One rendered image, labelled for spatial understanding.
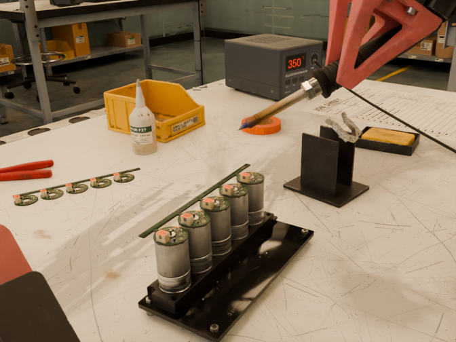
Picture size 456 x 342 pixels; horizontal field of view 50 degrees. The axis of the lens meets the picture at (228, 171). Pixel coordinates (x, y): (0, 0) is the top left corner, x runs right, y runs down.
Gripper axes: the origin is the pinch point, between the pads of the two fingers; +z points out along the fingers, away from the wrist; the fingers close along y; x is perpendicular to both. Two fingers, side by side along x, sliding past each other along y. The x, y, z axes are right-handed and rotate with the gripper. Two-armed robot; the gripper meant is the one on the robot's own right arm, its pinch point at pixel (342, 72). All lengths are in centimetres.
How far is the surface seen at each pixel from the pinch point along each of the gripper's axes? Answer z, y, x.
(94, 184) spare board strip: 23.9, -17.8, -11.8
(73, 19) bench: 42, -266, -28
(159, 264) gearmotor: 17.5, 6.1, -8.4
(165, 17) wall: 38, -584, 59
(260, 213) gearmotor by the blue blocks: 14.0, -1.5, 0.5
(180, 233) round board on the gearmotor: 14.9, 5.5, -7.9
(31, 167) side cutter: 27.7, -24.6, -18.9
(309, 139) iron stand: 7.6, -10.6, 6.0
